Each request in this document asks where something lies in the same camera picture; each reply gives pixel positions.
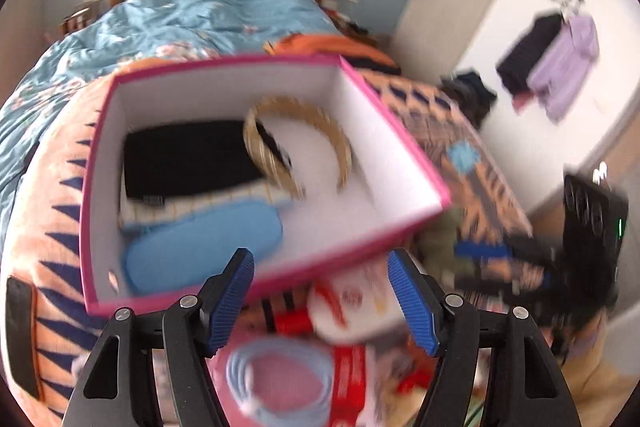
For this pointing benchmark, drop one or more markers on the blue floral duvet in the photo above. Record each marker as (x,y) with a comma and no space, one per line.
(200,17)

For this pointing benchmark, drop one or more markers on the pink cardboard box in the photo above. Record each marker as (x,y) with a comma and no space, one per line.
(380,157)

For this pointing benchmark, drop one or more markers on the white plastic bottle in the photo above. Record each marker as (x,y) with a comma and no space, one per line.
(360,307)

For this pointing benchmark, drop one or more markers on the smartphone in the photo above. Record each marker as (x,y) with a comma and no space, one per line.
(22,332)

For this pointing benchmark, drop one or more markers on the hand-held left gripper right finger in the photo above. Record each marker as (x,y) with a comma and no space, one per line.
(415,307)

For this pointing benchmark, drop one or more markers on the dark clothes pile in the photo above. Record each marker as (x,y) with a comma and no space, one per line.
(470,94)

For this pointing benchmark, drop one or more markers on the wooden bedside table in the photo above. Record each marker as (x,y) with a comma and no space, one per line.
(75,22)

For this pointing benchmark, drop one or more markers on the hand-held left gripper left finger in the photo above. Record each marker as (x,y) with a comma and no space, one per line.
(230,302)

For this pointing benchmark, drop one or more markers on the orange patterned blanket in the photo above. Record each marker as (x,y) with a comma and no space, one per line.
(50,232)

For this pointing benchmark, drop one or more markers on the orange cloth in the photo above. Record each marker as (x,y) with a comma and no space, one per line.
(320,44)

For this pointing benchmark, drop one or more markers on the pink garment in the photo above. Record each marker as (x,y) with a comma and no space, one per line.
(521,103)

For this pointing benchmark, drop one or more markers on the person's yellow clothing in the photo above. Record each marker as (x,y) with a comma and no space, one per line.
(610,372)

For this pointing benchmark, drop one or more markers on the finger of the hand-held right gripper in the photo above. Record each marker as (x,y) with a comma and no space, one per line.
(500,282)
(480,252)

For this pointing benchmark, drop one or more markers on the black fabric pouch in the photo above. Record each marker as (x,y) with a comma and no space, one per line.
(190,157)

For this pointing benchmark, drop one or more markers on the purple hooded jacket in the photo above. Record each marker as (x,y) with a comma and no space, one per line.
(565,67)

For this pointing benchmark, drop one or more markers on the yellow striped white pouch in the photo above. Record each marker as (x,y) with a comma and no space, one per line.
(210,204)

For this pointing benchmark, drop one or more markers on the beige plaid headband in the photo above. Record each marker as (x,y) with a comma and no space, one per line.
(330,127)

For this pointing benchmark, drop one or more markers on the red printed packet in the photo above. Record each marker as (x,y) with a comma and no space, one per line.
(350,382)

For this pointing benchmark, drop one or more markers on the black jacket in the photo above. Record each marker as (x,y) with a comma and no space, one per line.
(530,52)

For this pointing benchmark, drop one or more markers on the pink plastic bag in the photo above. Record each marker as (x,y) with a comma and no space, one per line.
(280,372)

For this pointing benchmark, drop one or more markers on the green plush toy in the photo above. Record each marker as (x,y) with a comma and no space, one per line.
(440,242)

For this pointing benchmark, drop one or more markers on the blue glasses case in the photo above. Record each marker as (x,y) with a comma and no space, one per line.
(200,242)

